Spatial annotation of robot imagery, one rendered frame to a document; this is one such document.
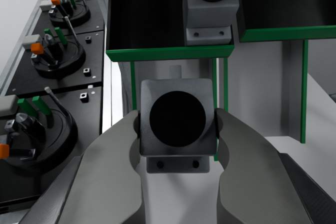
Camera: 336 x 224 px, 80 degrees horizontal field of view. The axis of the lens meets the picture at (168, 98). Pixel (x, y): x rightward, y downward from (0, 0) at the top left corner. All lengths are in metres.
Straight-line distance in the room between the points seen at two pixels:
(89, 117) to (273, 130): 0.38
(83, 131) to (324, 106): 0.64
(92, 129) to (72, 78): 0.18
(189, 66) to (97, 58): 0.33
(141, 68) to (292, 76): 0.27
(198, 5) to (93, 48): 0.51
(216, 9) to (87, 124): 0.37
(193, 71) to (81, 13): 0.56
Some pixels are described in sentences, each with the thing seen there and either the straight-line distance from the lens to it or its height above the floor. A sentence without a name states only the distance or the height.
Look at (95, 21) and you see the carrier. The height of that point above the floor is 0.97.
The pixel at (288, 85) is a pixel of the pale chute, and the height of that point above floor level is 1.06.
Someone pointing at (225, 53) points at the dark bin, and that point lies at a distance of 0.23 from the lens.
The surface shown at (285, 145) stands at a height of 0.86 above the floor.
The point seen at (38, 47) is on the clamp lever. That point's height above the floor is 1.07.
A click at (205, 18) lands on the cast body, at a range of 0.20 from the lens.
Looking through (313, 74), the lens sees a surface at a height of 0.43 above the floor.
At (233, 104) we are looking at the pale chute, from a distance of 0.39.
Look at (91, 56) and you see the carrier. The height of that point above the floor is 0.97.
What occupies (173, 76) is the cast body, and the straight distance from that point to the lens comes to 0.17.
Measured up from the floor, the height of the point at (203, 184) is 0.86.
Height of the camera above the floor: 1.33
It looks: 51 degrees down
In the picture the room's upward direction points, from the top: 4 degrees counter-clockwise
